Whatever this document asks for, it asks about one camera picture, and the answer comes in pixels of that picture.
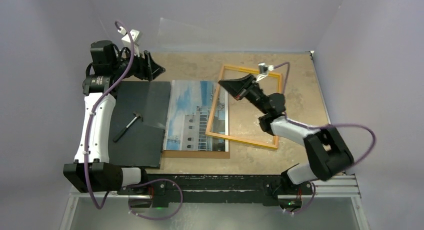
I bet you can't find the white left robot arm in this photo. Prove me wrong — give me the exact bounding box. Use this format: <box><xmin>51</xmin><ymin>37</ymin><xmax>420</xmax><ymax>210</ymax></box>
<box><xmin>63</xmin><ymin>40</ymin><xmax>165</xmax><ymax>195</ymax></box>

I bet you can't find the black flat box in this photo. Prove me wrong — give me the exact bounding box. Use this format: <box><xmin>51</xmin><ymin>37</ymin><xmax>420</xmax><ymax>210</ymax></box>
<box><xmin>108</xmin><ymin>81</ymin><xmax>172</xmax><ymax>169</ymax></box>

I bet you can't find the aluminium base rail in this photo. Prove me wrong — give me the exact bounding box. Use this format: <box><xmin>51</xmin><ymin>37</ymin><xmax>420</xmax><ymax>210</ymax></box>
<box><xmin>68</xmin><ymin>174</ymin><xmax>361</xmax><ymax>210</ymax></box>

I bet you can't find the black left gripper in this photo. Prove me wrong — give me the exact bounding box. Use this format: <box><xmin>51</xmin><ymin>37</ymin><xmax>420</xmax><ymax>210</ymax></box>
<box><xmin>111</xmin><ymin>45</ymin><xmax>164</xmax><ymax>81</ymax></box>

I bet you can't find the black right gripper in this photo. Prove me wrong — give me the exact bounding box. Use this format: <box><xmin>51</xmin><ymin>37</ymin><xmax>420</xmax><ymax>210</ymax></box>
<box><xmin>218</xmin><ymin>73</ymin><xmax>270</xmax><ymax>114</ymax></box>

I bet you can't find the building and sky photo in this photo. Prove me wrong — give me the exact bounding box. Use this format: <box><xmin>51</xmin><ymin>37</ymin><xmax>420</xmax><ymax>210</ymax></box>
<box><xmin>163</xmin><ymin>80</ymin><xmax>229</xmax><ymax>152</ymax></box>

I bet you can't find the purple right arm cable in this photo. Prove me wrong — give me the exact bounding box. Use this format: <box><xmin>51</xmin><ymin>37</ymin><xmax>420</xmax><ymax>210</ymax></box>
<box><xmin>271</xmin><ymin>61</ymin><xmax>377</xmax><ymax>216</ymax></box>

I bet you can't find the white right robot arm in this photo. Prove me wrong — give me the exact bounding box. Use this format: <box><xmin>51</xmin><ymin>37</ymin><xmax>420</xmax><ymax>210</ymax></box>
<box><xmin>218</xmin><ymin>74</ymin><xmax>355</xmax><ymax>194</ymax></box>

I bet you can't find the yellow wooden picture frame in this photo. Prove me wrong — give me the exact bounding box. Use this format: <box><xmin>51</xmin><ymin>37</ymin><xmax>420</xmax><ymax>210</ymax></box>
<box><xmin>205</xmin><ymin>64</ymin><xmax>285</xmax><ymax>150</ymax></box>

